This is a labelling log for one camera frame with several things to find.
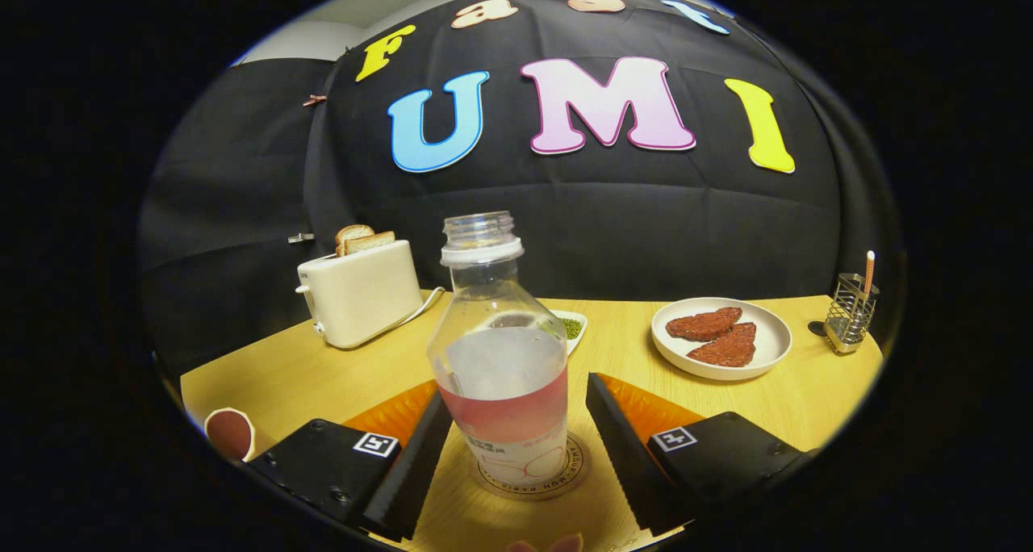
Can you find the white divided grain dish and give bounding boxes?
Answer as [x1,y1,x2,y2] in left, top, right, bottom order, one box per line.
[553,310,588,355]

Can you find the white toaster cable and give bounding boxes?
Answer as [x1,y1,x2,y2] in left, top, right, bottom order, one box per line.
[379,286,446,335]

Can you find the round brown coaster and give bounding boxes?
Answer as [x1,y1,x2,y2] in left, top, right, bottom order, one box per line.
[475,433,590,501]

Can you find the white round plate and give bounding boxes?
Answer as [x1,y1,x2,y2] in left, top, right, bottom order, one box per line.
[650,297,793,382]

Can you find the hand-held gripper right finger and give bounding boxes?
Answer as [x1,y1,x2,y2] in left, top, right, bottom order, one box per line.
[586,372,816,537]

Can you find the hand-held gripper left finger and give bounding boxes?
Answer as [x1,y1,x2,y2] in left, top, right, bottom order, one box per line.
[242,380,454,542]

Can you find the cream toaster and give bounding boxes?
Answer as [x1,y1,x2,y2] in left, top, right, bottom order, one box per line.
[295,240,424,349]

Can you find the black backdrop cloth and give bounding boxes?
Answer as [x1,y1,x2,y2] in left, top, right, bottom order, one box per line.
[137,0,901,375]

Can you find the metal wire holder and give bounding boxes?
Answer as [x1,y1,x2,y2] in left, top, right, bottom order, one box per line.
[824,273,880,354]

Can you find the beige cup with wooden handle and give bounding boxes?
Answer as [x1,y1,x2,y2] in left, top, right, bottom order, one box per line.
[203,408,256,463]

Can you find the toast slice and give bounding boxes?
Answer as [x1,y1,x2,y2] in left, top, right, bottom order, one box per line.
[343,231,396,256]
[335,224,375,256]

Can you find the wooden table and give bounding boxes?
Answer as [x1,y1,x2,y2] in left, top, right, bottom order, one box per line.
[179,292,885,552]

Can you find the red meat patty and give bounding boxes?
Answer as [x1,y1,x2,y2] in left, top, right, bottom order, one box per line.
[667,307,743,342]
[687,322,758,368]

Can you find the clear juice bottle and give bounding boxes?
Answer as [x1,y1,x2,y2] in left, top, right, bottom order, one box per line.
[427,211,571,487]

